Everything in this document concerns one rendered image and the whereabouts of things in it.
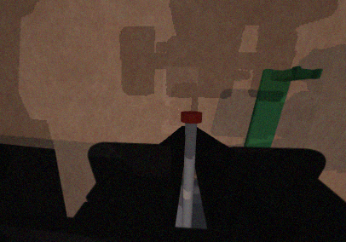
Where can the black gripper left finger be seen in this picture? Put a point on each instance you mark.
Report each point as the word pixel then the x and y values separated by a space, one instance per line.
pixel 163 162

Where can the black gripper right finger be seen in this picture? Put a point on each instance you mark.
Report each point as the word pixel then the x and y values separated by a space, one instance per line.
pixel 218 168

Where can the grey pin with red cap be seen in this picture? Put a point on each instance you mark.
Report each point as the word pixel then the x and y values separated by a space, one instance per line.
pixel 191 119

